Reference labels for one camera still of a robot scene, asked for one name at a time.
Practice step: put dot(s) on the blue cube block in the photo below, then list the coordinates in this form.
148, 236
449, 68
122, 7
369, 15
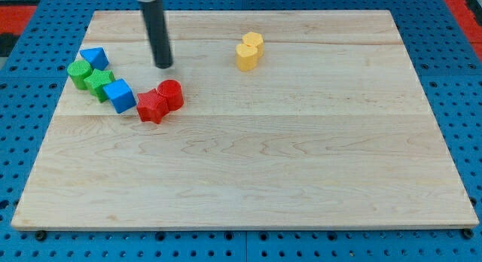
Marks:
120, 95

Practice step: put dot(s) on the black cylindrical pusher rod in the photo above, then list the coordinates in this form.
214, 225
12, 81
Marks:
158, 35

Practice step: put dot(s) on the yellow heart block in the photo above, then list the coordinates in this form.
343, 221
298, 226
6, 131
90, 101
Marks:
246, 57

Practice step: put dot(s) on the yellow hexagon block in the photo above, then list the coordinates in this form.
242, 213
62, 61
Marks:
256, 40

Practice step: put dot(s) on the red cylinder block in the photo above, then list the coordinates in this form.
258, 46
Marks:
171, 91

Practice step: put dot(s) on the light wooden board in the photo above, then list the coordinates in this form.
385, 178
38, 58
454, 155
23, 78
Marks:
331, 130

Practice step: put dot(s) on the green star block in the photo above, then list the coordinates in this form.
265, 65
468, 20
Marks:
97, 80

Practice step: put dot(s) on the red star block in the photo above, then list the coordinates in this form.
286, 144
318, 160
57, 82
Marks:
151, 106

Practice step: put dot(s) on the green cylinder block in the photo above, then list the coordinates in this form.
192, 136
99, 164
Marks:
78, 71

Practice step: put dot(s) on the blue triangle block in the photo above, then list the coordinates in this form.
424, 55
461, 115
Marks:
96, 57

